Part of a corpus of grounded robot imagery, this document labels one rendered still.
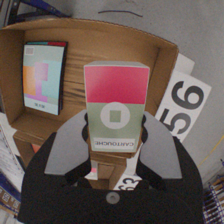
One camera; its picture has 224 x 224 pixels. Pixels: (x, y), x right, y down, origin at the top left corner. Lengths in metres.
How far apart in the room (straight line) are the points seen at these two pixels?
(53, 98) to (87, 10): 0.94
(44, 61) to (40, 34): 0.08
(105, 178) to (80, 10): 1.24
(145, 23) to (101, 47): 0.85
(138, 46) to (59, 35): 0.19
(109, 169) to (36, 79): 0.44
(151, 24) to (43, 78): 0.98
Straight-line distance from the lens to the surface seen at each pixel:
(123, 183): 0.43
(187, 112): 0.25
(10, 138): 0.68
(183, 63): 0.35
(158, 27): 1.14
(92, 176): 0.51
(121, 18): 1.09
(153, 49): 0.30
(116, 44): 0.29
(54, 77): 0.30
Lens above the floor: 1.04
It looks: 60 degrees down
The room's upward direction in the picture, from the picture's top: 175 degrees counter-clockwise
